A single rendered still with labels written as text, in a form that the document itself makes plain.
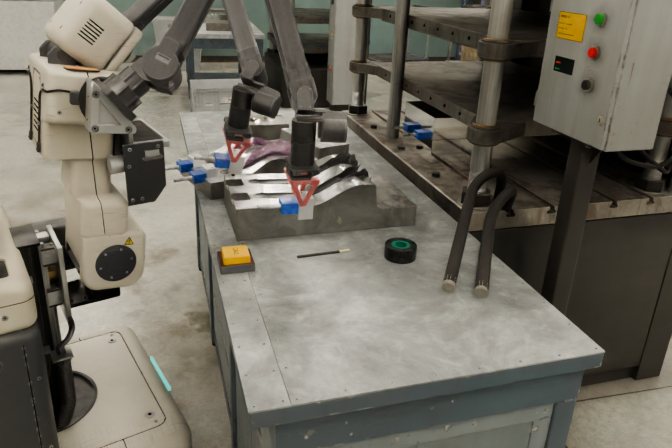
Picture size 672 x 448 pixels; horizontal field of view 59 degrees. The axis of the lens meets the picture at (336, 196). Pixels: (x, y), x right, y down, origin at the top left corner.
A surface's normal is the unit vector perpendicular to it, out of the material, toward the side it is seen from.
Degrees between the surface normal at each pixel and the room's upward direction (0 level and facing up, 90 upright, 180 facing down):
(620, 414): 0
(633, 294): 90
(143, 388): 0
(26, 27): 90
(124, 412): 0
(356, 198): 90
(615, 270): 90
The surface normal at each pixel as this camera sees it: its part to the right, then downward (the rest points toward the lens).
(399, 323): 0.04, -0.93
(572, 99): -0.96, 0.07
